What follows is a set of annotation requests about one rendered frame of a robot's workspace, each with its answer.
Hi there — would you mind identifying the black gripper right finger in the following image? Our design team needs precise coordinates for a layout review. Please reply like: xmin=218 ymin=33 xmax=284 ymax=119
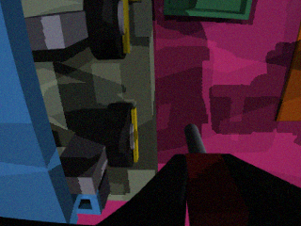
xmin=221 ymin=153 xmax=301 ymax=226

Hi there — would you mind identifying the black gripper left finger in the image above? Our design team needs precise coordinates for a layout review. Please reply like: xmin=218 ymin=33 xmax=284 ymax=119
xmin=0 ymin=154 xmax=188 ymax=226

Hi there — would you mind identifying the grey ramp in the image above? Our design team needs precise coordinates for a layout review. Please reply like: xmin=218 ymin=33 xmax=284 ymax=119
xmin=22 ymin=0 xmax=158 ymax=210

